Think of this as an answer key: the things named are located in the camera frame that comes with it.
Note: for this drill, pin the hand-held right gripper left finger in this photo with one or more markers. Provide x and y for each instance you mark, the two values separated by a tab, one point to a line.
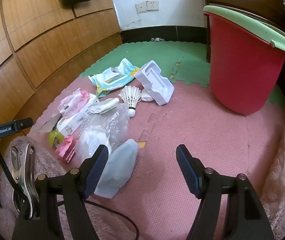
98	165

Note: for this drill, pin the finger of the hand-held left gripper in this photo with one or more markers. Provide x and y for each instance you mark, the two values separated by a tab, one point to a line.
26	124

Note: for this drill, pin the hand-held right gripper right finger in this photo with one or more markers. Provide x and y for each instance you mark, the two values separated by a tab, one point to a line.
188	167

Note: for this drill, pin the pink plastic pack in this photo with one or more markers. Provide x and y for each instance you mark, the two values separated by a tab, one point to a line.
72	102

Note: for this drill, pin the blue wet wipes pack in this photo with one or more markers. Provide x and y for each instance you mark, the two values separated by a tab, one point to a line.
112	80

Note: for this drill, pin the red bin with green rim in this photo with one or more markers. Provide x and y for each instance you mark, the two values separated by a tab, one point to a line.
242	75

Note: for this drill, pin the pale blue face mask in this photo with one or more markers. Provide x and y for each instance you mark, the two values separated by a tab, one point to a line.
120	170

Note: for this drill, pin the yellow-green small packet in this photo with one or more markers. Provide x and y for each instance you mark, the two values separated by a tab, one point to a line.
53	137

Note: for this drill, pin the clear plastic bag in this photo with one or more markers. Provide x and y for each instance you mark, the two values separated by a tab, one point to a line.
102	132

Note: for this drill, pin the pink folded paper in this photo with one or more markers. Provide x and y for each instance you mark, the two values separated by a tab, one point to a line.
66	150

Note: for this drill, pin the metal spring clip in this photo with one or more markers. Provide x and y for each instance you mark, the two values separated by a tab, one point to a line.
30	160

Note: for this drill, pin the pink foam mat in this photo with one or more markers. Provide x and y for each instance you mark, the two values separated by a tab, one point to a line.
182	130

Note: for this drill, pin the white carton box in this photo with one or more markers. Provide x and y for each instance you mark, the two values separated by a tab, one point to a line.
82	115

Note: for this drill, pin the white rolled cloth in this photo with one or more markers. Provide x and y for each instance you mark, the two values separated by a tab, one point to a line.
107	104

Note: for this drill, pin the white shuttlecock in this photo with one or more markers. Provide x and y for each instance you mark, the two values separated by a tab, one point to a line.
130	97

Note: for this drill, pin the crumpled white tissue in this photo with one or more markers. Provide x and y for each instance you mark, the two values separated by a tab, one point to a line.
146	97

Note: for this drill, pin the wooden wardrobe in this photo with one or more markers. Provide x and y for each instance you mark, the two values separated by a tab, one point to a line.
45	42

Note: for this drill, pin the white plastic tray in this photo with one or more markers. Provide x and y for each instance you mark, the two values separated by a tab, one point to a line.
157	85

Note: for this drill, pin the pale pink fluffy blanket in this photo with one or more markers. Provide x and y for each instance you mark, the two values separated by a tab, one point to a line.
282	167

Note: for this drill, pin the metal door stop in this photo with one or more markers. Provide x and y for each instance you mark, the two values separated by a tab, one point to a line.
157	39

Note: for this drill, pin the white wall socket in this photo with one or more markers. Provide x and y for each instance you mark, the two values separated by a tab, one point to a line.
152	5
141	8

